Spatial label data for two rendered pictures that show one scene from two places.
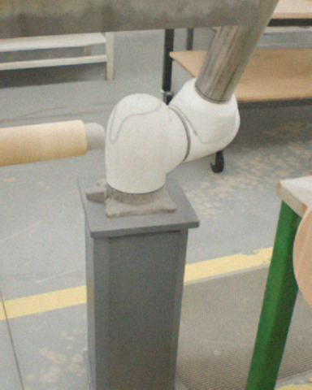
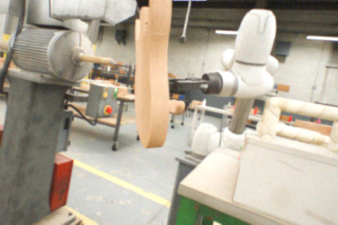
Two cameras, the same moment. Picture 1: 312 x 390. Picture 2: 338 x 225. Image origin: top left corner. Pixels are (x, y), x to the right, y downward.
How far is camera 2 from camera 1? 0.86 m
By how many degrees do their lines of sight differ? 51
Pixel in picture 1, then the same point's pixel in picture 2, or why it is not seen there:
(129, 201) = (193, 155)
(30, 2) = (79, 14)
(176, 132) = (215, 137)
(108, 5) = (86, 15)
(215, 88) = (232, 126)
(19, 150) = (99, 59)
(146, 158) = (200, 141)
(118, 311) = (177, 197)
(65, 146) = (105, 60)
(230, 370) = not seen: outside the picture
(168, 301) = not seen: hidden behind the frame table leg
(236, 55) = (238, 114)
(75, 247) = not seen: hidden behind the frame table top
